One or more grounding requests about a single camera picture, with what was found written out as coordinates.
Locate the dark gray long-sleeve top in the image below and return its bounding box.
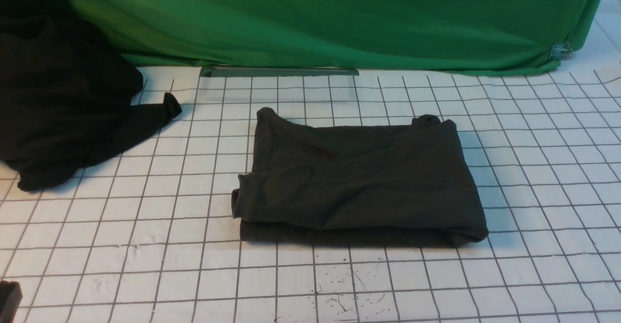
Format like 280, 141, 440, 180
231, 107, 490, 248

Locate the white grid table cover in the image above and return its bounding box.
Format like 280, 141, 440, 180
0, 63, 621, 323

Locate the green backdrop cloth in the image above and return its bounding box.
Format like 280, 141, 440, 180
70, 0, 601, 76

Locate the black garment pile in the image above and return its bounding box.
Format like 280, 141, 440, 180
0, 0, 182, 192

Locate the silver binder clip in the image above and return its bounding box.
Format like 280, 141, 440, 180
549, 42, 574, 61

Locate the black cloth corner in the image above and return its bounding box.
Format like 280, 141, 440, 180
0, 280, 23, 323

